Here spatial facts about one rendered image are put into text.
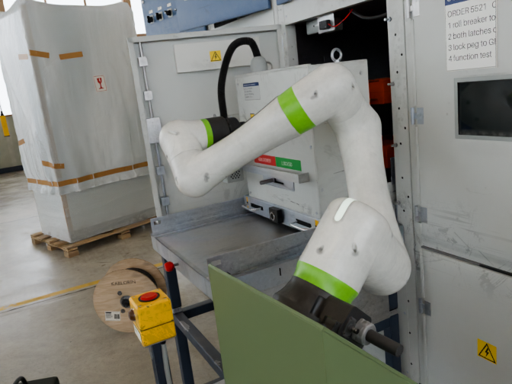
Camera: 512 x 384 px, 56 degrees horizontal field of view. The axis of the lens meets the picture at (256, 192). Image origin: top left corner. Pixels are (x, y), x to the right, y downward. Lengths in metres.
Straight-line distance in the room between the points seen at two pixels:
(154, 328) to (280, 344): 0.44
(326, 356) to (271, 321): 0.13
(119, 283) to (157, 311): 1.81
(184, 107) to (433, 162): 1.02
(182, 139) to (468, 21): 0.78
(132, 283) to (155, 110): 1.26
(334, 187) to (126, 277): 1.71
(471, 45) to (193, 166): 0.76
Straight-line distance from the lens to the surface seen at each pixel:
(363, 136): 1.24
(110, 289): 2.98
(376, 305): 1.69
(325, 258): 0.89
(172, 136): 1.32
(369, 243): 0.92
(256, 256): 1.38
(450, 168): 1.44
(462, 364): 1.66
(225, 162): 1.23
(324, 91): 1.16
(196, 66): 1.99
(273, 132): 1.19
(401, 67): 1.56
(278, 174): 1.59
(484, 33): 1.34
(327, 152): 1.49
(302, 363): 0.76
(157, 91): 1.99
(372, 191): 1.14
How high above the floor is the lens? 1.36
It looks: 13 degrees down
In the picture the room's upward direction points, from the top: 7 degrees counter-clockwise
